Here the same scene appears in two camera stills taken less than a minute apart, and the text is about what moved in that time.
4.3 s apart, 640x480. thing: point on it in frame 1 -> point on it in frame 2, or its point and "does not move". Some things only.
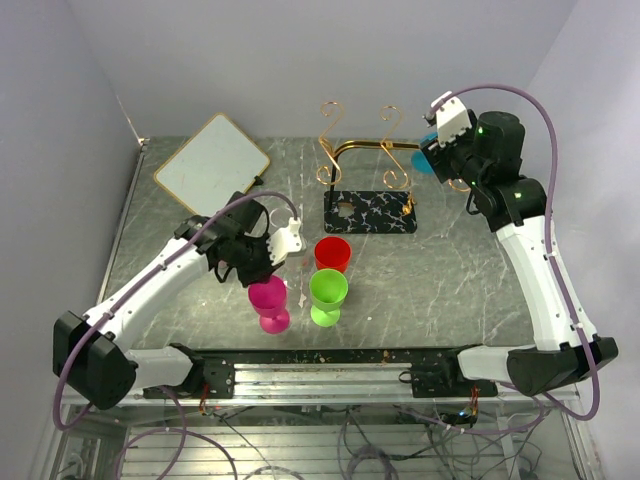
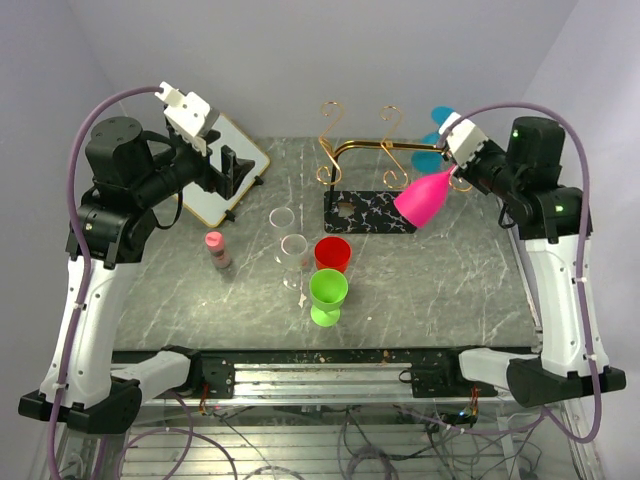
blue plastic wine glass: x=419 y=160 does not move
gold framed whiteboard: x=215 y=163 does not move
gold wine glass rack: x=368 y=212 does not move
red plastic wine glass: x=332 y=252 does not move
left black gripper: x=264 y=272 -> x=211 y=178
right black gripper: x=438 y=154 -> x=467 y=173
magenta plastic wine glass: x=268 y=299 -> x=418 y=201
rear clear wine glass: x=280 y=217 does not move
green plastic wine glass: x=328 y=289 does not move
